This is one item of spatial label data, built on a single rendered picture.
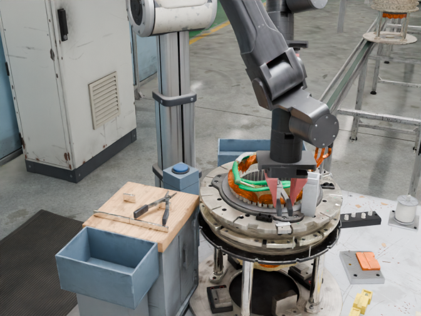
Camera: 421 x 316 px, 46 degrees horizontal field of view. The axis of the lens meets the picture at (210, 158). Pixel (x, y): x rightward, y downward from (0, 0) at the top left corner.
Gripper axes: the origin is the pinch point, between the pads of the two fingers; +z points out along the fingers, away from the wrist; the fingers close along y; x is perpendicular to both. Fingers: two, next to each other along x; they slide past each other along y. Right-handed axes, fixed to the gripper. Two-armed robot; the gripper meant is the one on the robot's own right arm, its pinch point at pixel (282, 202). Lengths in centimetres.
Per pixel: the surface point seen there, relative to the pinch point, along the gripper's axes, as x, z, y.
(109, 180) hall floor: 222, 103, -87
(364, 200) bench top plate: 68, 35, 37
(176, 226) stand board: 8.9, 10.6, -20.9
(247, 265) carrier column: 6.8, 19.0, -5.8
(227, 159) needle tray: 42.4, 9.5, -9.6
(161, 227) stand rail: 6.2, 9.5, -23.7
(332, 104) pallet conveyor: 165, 31, 46
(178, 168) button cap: 38.4, 10.4, -22.9
